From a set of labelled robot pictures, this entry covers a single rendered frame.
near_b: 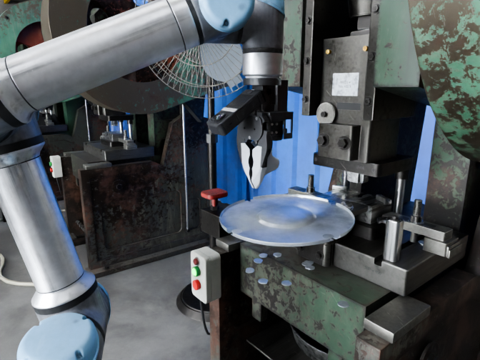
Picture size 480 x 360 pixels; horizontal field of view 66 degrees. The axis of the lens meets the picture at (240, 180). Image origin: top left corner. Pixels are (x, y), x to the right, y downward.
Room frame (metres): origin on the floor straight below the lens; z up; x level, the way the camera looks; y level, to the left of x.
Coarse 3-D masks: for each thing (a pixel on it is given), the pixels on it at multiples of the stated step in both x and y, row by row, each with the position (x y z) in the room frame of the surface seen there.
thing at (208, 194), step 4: (204, 192) 1.05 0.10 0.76; (208, 192) 1.05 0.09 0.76; (212, 192) 1.05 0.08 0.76; (216, 192) 1.05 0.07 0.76; (220, 192) 1.05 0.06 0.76; (224, 192) 1.05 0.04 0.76; (204, 196) 1.04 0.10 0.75; (208, 196) 1.02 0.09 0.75; (212, 196) 1.02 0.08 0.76; (216, 196) 1.03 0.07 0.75; (220, 196) 1.03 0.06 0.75; (224, 196) 1.04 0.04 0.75; (212, 200) 1.05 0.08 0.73; (216, 200) 1.05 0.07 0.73; (212, 204) 1.05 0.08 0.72; (216, 204) 1.05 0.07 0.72
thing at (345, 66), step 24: (336, 48) 0.91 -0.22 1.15; (360, 48) 0.87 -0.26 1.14; (336, 72) 0.91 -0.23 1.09; (360, 72) 0.86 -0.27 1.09; (336, 96) 0.91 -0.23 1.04; (360, 96) 0.86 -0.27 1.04; (336, 120) 0.90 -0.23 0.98; (360, 120) 0.85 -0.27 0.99; (384, 120) 0.87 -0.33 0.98; (336, 144) 0.87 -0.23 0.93; (360, 144) 0.85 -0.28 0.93; (384, 144) 0.87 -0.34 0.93
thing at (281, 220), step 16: (240, 208) 0.84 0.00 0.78; (256, 208) 0.83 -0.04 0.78; (272, 208) 0.81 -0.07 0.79; (288, 208) 0.81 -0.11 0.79; (304, 208) 0.82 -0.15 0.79; (320, 208) 0.82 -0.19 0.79; (336, 208) 0.82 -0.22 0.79; (224, 224) 0.74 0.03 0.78; (240, 224) 0.74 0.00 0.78; (256, 224) 0.73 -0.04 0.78; (272, 224) 0.72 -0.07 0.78; (288, 224) 0.71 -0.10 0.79; (304, 224) 0.72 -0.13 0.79; (320, 224) 0.72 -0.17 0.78; (336, 224) 0.72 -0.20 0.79; (352, 224) 0.72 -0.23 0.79; (256, 240) 0.64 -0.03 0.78; (272, 240) 0.66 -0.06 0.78; (288, 240) 0.65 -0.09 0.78; (304, 240) 0.65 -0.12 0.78; (320, 240) 0.64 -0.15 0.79
